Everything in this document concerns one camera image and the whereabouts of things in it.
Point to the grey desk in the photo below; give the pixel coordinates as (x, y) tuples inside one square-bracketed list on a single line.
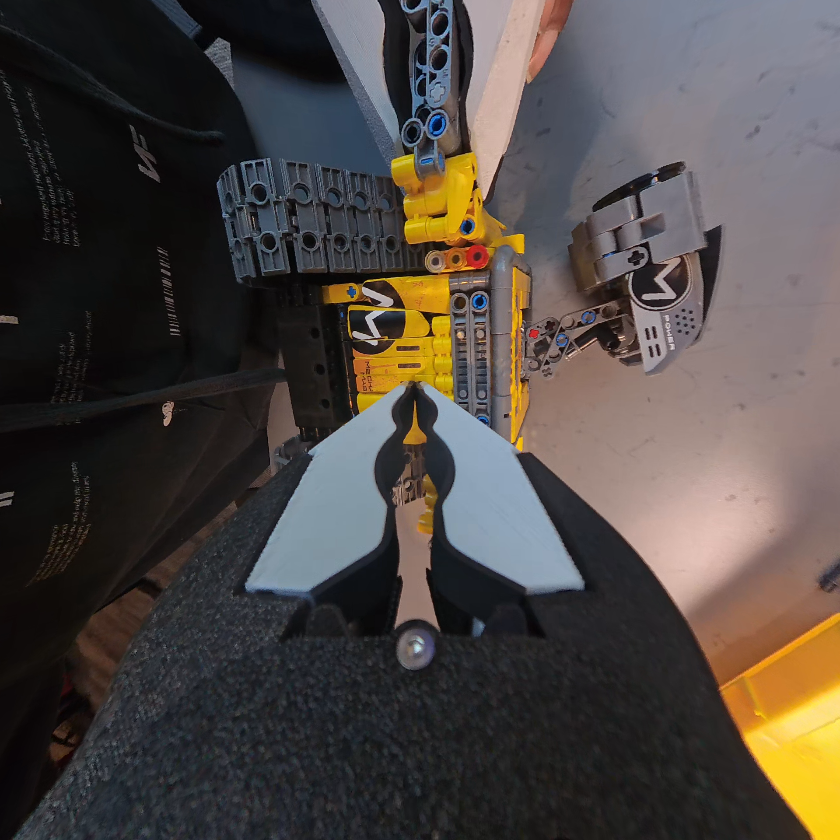
[(689, 472)]

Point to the large yellow plastic bin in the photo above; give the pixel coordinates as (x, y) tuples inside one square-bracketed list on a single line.
[(800, 735)]

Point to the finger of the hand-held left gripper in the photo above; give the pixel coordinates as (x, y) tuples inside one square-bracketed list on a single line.
[(505, 52), (361, 39)]

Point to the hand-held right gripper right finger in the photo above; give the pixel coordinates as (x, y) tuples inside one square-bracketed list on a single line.
[(505, 525)]

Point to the yellow tracked building-brick robot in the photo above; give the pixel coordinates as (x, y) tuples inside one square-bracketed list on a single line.
[(420, 308)]

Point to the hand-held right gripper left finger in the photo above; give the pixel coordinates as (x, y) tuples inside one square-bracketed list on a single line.
[(328, 518)]

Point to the person's left hand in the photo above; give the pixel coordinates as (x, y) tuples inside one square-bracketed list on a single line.
[(551, 33)]

